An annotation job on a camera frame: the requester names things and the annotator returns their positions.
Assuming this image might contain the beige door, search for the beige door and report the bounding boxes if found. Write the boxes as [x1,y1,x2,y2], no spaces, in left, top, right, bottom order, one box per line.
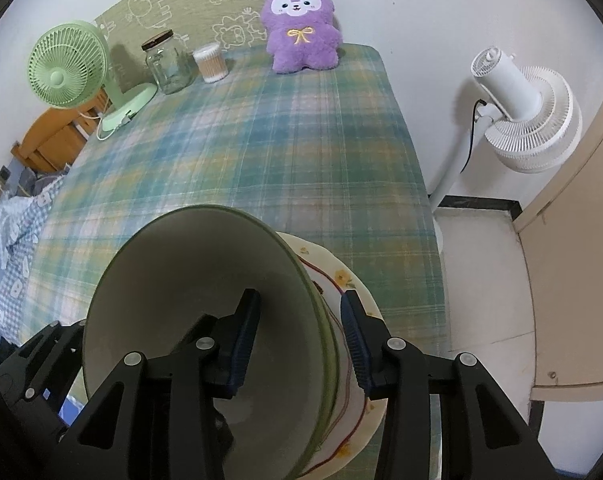
[511,55,603,403]

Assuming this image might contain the blue checked blanket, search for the blue checked blanket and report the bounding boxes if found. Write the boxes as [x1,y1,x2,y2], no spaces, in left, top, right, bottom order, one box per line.
[0,180,64,346]

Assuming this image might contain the green desk fan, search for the green desk fan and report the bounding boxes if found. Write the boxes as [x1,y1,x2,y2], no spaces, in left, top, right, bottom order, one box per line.
[28,21,158,133]

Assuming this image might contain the dark striped cloth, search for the dark striped cloth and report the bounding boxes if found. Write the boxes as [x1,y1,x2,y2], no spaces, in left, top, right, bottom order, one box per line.
[18,167,57,196]

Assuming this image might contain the glass jar with lid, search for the glass jar with lid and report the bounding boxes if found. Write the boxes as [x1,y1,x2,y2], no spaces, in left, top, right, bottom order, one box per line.
[141,31,192,96]

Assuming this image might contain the floral patterned ceramic bowl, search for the floral patterned ceramic bowl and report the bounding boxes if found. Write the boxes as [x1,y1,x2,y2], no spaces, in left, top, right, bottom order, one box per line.
[81,203,342,480]

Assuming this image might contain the white standing fan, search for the white standing fan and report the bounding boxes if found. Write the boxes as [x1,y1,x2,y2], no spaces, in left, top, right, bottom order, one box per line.
[428,47,582,213]

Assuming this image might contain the white red-rimmed plate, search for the white red-rimmed plate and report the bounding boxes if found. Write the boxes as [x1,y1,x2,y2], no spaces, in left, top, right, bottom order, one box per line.
[294,255,388,478]

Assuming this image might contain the black power cable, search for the black power cable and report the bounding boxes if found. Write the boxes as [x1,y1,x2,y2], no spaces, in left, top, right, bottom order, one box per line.
[461,100,487,173]

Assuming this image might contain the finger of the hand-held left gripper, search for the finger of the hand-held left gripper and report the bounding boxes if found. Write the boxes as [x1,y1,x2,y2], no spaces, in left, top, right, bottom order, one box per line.
[0,324,84,402]

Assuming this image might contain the white fan cable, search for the white fan cable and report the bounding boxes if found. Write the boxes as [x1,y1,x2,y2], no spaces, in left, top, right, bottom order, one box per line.
[96,110,132,142]

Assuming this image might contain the cotton swab container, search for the cotton swab container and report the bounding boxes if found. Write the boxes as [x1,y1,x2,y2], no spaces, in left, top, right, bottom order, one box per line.
[192,43,228,84]

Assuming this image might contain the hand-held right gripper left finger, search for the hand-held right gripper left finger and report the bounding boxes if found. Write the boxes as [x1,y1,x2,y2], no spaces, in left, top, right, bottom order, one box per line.
[54,288,262,480]

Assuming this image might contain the cream yellow flower plate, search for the cream yellow flower plate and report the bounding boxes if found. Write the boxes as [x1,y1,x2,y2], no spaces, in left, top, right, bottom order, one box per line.
[276,232,388,478]

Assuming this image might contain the purple plush bunny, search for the purple plush bunny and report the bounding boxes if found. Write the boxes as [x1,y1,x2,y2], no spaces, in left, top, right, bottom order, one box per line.
[260,0,343,75]

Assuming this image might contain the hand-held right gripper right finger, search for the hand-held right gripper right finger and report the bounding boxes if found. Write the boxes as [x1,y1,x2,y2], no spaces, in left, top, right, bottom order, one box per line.
[340,290,555,480]

